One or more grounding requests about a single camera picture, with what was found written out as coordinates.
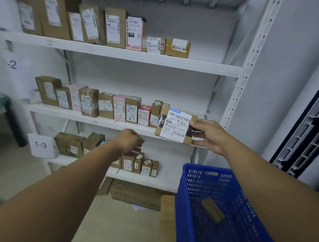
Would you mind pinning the long brown box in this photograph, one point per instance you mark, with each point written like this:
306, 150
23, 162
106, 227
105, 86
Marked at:
138, 165

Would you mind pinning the red-taped parcel marked 1-2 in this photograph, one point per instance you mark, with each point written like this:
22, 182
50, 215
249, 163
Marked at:
94, 104

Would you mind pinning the bottom-shelf brown parcels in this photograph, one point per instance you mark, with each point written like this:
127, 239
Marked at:
116, 164

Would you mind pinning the pink box wrinkled label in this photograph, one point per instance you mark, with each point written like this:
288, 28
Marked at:
119, 109

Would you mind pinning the yellow taped parcel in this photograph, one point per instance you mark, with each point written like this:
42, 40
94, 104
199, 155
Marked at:
169, 49

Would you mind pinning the small red box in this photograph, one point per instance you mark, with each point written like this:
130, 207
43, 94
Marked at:
144, 117

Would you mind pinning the person's right forearm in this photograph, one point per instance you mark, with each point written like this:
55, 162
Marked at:
274, 194

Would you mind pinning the brown parcel marked 1-3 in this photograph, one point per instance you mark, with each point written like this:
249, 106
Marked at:
128, 164

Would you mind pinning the white metal shelf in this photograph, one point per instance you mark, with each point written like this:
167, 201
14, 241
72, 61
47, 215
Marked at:
174, 64

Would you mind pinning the flattened brown cardboard sheet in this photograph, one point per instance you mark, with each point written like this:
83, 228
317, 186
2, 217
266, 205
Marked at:
139, 194

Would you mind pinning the person's left forearm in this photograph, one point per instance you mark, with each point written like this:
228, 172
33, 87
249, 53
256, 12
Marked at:
57, 197

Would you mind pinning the person's right hand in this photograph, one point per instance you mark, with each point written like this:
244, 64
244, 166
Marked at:
214, 137

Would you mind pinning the white standing air conditioner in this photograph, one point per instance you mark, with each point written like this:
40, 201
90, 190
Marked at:
286, 124

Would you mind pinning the torn brown cardboard sheet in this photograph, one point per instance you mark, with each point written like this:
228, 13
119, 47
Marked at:
106, 185

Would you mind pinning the brown parcel with black tape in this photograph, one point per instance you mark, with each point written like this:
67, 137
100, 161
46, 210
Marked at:
174, 124

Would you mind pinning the brown box labelled 4004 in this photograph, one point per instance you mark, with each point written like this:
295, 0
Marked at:
146, 169

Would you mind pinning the white paper shelf label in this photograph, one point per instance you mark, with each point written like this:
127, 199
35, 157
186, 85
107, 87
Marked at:
42, 147
17, 79

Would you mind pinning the person's left hand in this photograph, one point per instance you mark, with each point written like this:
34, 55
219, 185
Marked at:
129, 143

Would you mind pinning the pink black lettered box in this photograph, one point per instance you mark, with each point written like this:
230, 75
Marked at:
134, 35

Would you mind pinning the green printed cardboard box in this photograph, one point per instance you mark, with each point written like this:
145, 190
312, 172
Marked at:
64, 142

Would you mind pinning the brown box labelled 2490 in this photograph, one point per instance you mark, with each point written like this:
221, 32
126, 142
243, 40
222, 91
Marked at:
138, 109

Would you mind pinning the small parcel yellow tape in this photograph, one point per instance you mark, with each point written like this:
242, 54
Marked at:
76, 27

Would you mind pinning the brown parcel 1012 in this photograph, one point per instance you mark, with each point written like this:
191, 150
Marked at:
106, 113

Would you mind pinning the small white paper scrap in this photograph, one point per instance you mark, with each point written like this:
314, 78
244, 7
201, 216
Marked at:
138, 207

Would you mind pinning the taped brown parcel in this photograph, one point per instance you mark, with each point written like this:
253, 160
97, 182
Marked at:
144, 46

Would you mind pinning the blue plastic crate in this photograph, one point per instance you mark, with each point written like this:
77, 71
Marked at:
184, 219

